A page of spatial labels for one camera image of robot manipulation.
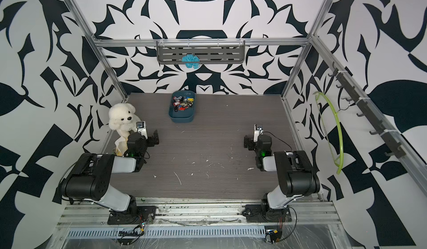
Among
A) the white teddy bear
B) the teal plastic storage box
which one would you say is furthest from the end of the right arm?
the white teddy bear

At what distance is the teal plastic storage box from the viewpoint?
1082 millimetres

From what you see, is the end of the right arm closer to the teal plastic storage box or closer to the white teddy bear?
the teal plastic storage box

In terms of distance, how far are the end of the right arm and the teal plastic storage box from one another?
1.24 feet

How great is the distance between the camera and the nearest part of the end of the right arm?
756 millimetres
